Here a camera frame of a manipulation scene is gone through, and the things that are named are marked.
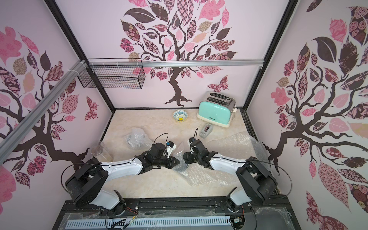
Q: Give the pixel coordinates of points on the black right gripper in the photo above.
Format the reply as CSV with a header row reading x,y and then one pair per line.
x,y
194,155

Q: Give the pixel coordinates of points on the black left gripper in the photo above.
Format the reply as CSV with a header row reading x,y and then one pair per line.
x,y
172,164

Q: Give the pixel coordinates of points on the bubble wrap sheet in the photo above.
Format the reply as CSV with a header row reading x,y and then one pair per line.
x,y
137,139
232,152

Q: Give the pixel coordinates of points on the blue yellow patterned bowl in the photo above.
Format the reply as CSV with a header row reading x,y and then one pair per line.
x,y
181,167

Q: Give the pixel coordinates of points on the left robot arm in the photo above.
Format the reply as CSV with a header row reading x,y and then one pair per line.
x,y
85,186

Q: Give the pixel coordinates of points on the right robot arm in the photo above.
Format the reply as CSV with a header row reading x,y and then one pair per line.
x,y
257,183

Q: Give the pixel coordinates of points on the grey tape dispenser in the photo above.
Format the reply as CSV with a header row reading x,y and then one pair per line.
x,y
206,130

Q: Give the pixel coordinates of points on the yellow dotted ceramic bowl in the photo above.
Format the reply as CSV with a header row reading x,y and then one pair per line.
x,y
180,115

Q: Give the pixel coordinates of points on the mint green toaster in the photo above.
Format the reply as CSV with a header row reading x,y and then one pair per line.
x,y
217,109

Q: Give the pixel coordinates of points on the clear drinking glass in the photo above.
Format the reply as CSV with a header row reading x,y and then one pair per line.
x,y
100,152

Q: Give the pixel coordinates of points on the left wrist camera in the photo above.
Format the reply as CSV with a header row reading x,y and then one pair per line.
x,y
170,147

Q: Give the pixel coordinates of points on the white slotted cable duct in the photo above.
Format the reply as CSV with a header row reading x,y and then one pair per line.
x,y
168,223

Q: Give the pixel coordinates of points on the black wire basket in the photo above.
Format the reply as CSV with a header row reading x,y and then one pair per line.
x,y
114,73

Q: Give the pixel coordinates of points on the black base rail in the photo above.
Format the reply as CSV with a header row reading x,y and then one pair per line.
x,y
218,204

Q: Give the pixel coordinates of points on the aluminium rail back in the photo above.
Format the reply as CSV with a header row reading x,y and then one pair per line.
x,y
186,63

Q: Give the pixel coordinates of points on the aluminium rail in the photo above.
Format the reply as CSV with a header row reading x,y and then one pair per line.
x,y
13,139
186,63

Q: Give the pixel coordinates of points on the aluminium rail left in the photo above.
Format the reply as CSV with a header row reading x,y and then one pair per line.
x,y
13,139

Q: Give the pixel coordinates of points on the black corner frame post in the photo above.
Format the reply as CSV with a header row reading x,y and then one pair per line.
x,y
57,14

